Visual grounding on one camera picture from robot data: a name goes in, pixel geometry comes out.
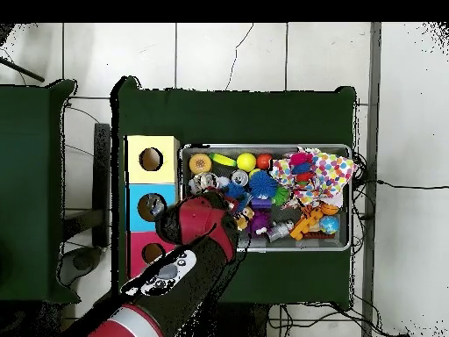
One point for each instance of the multicoloured spiky caterpillar toy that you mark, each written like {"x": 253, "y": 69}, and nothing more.
{"x": 302, "y": 167}

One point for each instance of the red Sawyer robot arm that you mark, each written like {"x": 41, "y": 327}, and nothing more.
{"x": 203, "y": 217}

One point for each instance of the shallow clear mesh bin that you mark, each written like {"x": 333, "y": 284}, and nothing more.
{"x": 265, "y": 147}

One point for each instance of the wooden box with three holes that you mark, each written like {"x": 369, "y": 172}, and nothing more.
{"x": 168, "y": 151}

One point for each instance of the blue spiky rubber ball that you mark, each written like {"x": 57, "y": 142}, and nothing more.
{"x": 263, "y": 184}
{"x": 236, "y": 189}

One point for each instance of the crushed silver drink can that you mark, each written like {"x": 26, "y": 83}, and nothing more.
{"x": 208, "y": 182}

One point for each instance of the plain yellow ball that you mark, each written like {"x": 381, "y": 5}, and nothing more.
{"x": 246, "y": 162}

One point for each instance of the orange ball with cream dots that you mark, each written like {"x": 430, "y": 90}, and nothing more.
{"x": 199, "y": 163}

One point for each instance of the tan plush animal toy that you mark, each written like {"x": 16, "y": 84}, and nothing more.
{"x": 245, "y": 217}

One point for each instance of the purple toy building block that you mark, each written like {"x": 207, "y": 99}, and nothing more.
{"x": 261, "y": 203}

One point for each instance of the small red ball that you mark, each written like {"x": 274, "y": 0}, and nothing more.
{"x": 264, "y": 161}

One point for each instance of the silver grey plastic toy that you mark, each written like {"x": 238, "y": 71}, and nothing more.
{"x": 280, "y": 230}

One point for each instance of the dark green table cloth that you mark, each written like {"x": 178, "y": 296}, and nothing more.
{"x": 35, "y": 175}
{"x": 245, "y": 112}

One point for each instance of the polka dot cloth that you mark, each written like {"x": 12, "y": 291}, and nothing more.
{"x": 337, "y": 172}

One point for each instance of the black panel stand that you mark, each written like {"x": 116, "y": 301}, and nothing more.
{"x": 102, "y": 182}

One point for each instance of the grey stand base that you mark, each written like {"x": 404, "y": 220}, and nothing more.
{"x": 85, "y": 261}

